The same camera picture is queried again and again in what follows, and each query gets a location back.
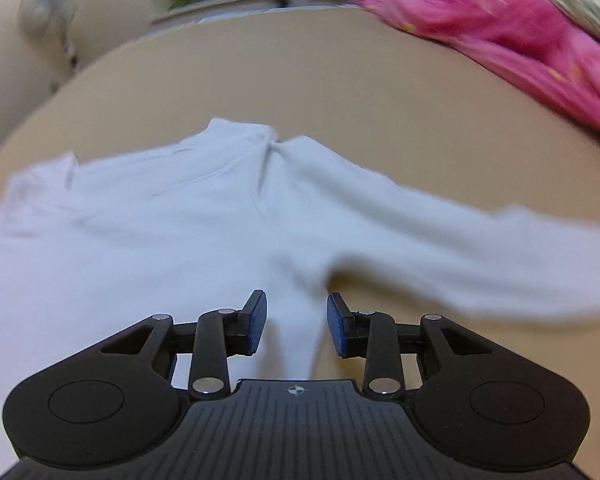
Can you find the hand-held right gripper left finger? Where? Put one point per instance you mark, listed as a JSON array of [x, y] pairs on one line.
[[256, 322]]

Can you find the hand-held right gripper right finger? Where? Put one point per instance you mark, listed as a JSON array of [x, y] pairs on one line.
[[336, 326]]

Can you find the white long-sleeved shirt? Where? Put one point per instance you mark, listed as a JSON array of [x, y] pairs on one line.
[[145, 240]]

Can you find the white window ledge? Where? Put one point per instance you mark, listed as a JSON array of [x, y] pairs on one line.
[[220, 7]]

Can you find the pink blanket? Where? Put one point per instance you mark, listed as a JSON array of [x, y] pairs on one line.
[[500, 30]]

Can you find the grey standing fan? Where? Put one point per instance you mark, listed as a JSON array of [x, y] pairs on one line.
[[47, 7]]

